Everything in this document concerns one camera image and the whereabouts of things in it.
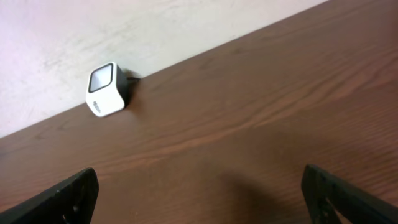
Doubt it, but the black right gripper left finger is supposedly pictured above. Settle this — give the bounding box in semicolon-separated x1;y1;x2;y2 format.
1;168;99;223

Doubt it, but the white barcode scanner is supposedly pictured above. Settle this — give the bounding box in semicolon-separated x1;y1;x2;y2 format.
85;62;129;117

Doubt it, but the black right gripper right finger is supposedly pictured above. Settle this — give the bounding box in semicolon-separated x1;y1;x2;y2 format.
301;164;397;223

